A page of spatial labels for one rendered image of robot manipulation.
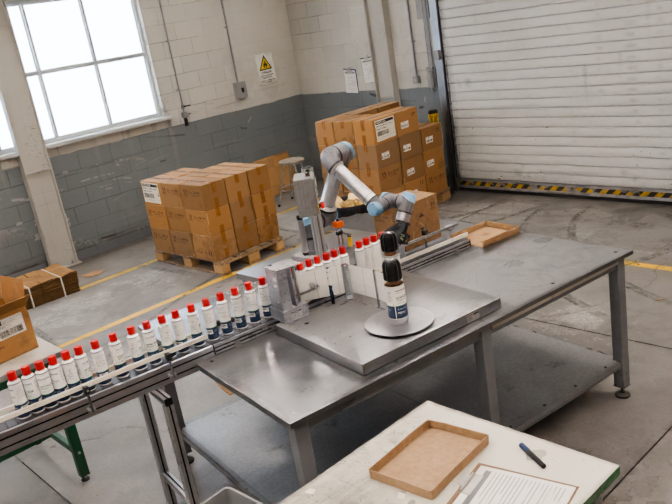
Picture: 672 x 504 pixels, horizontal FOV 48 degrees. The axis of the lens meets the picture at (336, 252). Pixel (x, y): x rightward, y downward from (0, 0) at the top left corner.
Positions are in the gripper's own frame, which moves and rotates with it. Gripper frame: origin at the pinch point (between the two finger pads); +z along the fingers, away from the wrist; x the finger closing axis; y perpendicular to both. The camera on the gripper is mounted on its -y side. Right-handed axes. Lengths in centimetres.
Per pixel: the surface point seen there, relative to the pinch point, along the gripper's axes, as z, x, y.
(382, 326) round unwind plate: 31, -45, 59
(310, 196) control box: -18, -60, 0
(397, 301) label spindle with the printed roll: 19, -45, 64
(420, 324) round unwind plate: 26, -36, 72
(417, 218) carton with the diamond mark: -25.8, 28.4, -18.1
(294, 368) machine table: 57, -77, 49
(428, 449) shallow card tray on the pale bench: 60, -77, 132
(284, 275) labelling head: 22, -73, 16
